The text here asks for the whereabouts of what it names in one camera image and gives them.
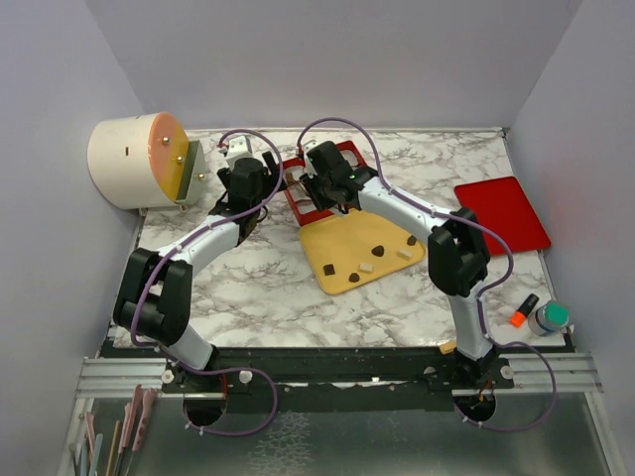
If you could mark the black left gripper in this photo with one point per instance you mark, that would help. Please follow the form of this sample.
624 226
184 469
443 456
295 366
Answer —
272 181

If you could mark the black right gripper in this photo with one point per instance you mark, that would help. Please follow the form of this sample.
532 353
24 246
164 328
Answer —
311 182

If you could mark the clear and metal tongs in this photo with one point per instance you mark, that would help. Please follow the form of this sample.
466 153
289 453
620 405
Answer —
305 203

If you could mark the red chocolate box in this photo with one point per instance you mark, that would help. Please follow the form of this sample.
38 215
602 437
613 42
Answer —
296 165

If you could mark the red box lid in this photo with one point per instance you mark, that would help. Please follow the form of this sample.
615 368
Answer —
502 206

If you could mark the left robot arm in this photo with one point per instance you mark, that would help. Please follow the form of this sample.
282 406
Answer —
154 298

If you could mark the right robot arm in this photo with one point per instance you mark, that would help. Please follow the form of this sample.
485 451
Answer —
457 254

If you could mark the grey green drawer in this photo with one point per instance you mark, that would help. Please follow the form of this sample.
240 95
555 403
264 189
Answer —
194 175

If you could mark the yellow plastic tray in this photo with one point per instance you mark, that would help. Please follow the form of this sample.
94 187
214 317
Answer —
347 241

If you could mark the white cylindrical container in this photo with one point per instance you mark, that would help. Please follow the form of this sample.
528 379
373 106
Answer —
139 161

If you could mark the orange highlighter pen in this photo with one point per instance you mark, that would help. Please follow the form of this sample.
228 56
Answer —
523 311

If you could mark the pink tool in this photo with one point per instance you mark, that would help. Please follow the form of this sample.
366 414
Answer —
136 419

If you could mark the green lid jar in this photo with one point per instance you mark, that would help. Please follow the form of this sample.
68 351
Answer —
548 319

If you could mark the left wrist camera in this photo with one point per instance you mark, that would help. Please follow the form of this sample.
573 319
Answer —
238 148

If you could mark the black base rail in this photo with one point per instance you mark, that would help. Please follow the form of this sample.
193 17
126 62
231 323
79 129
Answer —
322 380

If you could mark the aluminium frame rail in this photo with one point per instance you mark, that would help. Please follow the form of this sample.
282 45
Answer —
117 378

